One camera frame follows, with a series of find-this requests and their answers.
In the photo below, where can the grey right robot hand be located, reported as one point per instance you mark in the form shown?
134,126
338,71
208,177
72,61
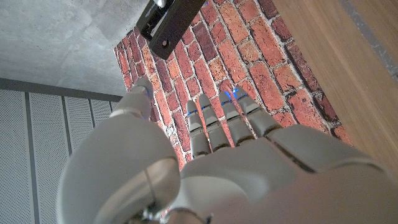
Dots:
160,3

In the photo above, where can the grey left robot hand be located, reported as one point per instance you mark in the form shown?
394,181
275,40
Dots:
248,174

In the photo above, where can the black stapler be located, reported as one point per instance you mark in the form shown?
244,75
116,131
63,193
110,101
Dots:
174,28

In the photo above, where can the brick wall print backdrop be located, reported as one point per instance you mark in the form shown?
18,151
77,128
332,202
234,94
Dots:
242,49

